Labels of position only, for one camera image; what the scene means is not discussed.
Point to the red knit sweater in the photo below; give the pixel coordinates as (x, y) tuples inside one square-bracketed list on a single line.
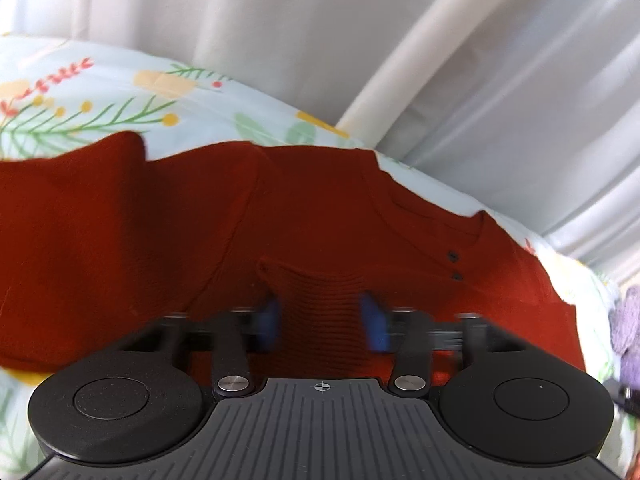
[(99, 242)]

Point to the white curtain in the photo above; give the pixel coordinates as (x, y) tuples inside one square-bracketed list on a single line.
[(530, 106)]

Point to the purple fuzzy cloth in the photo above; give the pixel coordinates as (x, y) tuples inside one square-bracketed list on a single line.
[(624, 321)]

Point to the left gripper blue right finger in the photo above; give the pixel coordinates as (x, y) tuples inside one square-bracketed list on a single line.
[(412, 330)]

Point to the floral white bed sheet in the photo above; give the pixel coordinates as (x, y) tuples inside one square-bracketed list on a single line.
[(57, 94)]

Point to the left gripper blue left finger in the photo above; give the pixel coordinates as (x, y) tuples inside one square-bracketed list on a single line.
[(256, 327)]

